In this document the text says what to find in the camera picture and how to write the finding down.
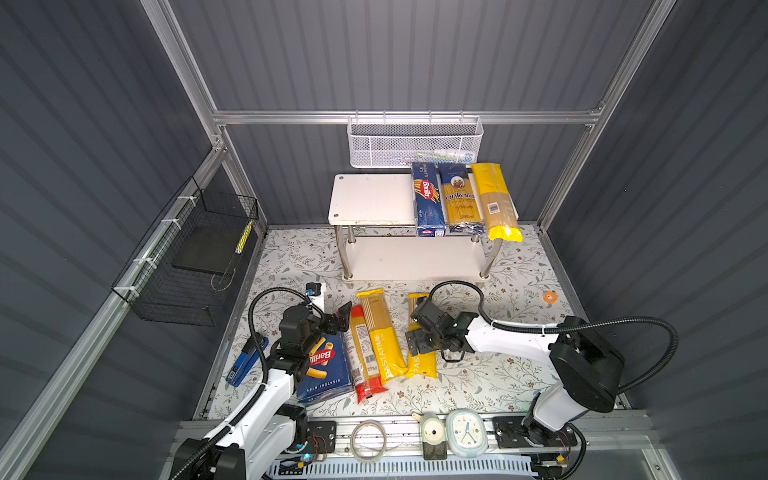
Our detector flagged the yellow Pastatime spaghetti bag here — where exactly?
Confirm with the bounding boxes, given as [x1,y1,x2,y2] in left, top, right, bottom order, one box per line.
[405,293,438,379]
[357,288,407,385]

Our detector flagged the dark blue spaghetti bag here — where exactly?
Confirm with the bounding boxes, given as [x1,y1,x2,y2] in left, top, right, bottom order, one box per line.
[438,164,483,234]

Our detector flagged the blue Barilla spaghetti box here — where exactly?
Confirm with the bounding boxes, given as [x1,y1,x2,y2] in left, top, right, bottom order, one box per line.
[411,162,446,238]

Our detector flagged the yellow spaghetti bag with barcode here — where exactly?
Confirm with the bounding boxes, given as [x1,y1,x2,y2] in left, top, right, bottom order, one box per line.
[471,163,523,243]

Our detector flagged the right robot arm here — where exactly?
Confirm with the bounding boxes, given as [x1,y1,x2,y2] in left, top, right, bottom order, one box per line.
[407,280,679,446]

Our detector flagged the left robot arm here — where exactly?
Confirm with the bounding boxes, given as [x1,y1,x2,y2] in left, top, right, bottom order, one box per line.
[168,287,352,479]

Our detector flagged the white two-tier shelf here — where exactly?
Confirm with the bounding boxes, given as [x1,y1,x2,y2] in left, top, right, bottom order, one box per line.
[328,174,502,282]

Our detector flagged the red-ended spaghetti bag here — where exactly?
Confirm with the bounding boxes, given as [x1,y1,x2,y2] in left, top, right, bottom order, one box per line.
[344,305,386,403]

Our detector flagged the blue Barilla rigatoni box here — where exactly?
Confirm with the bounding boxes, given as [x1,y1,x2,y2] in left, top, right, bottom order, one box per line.
[296,334,354,405]

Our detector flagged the blue stapler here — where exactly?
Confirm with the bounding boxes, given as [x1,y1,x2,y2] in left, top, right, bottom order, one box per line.
[225,336,269,387]

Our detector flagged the mint alarm clock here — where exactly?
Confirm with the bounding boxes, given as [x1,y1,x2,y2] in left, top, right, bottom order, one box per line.
[445,409,488,458]

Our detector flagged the yellow marker pen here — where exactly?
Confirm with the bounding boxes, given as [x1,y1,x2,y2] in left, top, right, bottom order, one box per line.
[234,220,254,255]

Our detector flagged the orange round token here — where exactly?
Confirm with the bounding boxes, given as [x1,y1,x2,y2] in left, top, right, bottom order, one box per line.
[542,291,558,305]

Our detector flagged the pens in white basket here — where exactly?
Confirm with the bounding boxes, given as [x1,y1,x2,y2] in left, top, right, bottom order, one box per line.
[416,148,477,165]

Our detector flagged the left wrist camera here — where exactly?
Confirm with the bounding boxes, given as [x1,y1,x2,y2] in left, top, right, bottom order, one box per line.
[305,282,325,312]

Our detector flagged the black wire basket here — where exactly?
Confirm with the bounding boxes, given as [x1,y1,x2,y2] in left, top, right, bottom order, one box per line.
[112,179,260,327]

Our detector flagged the white wire mesh basket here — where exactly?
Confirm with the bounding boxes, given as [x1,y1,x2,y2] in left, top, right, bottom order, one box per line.
[346,115,484,169]

